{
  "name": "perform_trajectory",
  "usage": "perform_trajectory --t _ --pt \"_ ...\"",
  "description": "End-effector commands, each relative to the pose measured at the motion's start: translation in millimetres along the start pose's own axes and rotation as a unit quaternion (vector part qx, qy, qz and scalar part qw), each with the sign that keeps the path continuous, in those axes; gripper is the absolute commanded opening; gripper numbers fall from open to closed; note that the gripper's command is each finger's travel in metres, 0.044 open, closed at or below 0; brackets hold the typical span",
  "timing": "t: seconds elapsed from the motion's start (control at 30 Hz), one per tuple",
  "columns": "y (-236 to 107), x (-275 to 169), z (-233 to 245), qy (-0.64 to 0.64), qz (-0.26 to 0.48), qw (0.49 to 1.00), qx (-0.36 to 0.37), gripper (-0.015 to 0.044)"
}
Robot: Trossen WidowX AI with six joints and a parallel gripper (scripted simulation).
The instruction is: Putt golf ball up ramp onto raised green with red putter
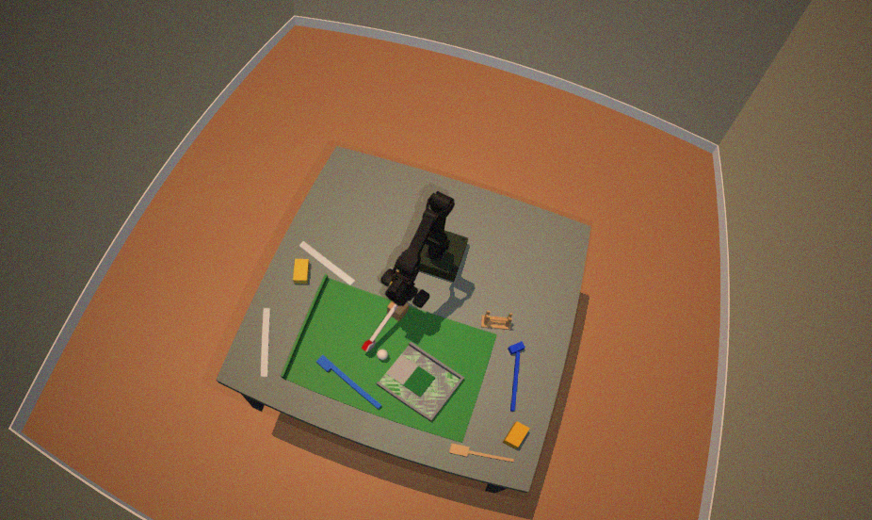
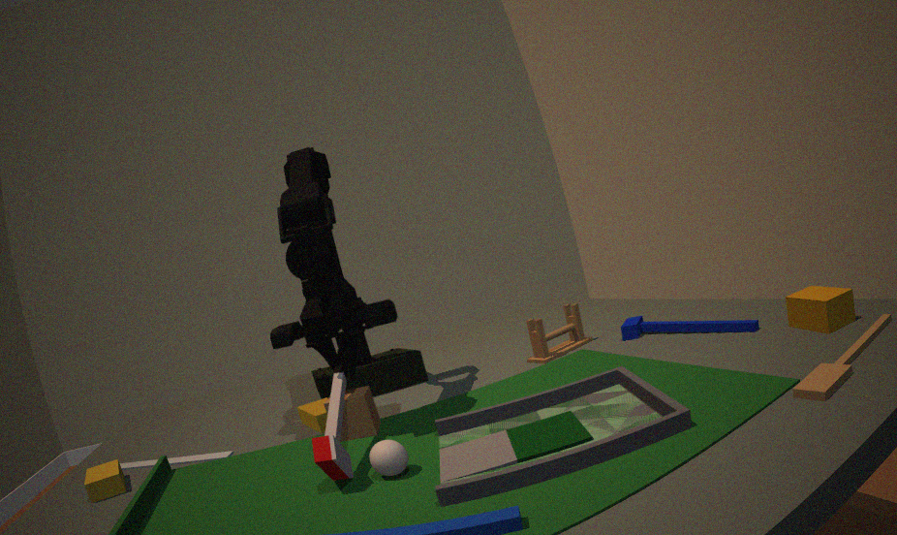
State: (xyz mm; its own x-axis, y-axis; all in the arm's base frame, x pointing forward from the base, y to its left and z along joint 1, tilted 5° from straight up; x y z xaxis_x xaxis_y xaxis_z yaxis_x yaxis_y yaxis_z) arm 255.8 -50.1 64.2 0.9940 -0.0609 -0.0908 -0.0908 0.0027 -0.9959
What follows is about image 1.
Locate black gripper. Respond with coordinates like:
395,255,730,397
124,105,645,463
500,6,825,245
381,269,429,309

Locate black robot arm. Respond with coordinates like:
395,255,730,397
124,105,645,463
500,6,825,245
385,191,455,307

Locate green flat mat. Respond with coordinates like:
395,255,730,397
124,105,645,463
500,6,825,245
285,277,496,442

